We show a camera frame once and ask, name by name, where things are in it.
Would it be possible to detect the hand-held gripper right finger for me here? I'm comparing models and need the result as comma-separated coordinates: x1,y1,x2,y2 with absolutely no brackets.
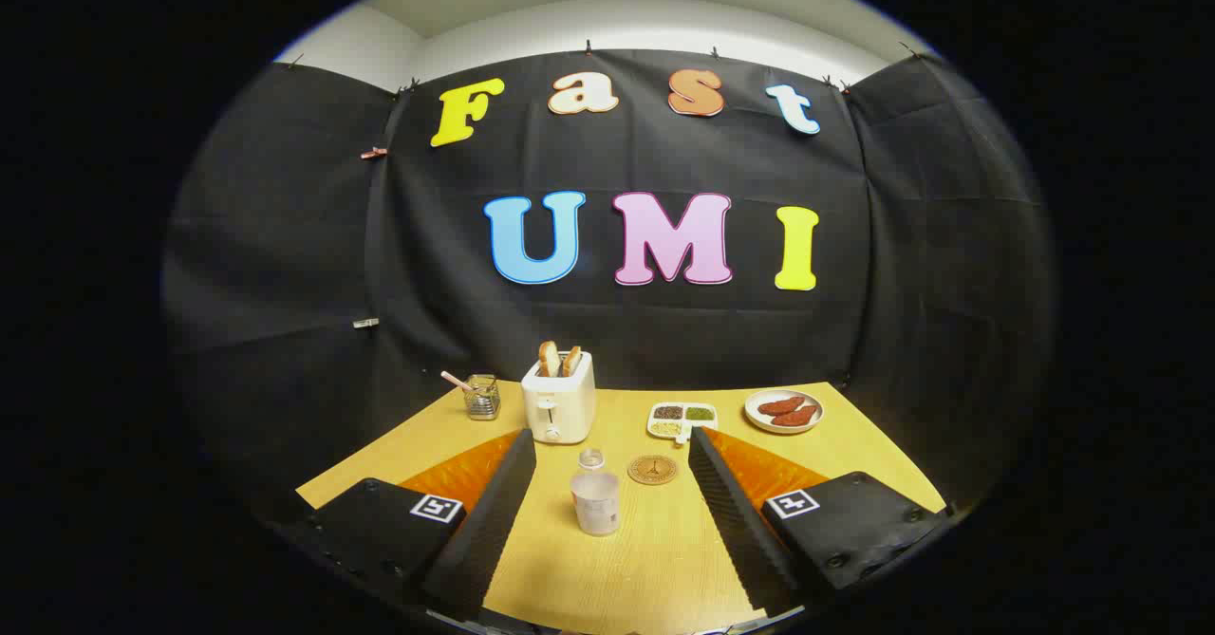
687,426,950,619

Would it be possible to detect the white toaster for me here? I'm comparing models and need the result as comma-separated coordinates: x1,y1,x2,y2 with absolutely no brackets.
521,351,597,444

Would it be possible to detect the black backdrop cloth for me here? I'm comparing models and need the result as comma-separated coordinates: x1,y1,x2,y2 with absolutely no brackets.
161,47,1056,522

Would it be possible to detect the white divided condiment dish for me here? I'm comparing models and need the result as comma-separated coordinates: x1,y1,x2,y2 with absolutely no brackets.
647,402,719,446

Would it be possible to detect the round wooden coaster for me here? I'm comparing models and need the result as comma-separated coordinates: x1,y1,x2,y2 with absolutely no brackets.
627,455,679,486

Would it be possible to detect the wooden table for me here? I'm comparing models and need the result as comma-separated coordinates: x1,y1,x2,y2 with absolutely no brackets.
296,381,947,635

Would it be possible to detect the white round plate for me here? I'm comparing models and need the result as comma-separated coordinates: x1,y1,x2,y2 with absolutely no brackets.
744,388,824,435

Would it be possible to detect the small glass jar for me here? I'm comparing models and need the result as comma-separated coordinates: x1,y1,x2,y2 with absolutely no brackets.
464,375,501,420

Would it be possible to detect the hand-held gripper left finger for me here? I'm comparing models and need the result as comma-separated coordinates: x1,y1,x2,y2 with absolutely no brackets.
285,428,538,623

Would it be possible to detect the clear juice bottle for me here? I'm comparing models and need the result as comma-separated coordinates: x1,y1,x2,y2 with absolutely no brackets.
570,448,622,536

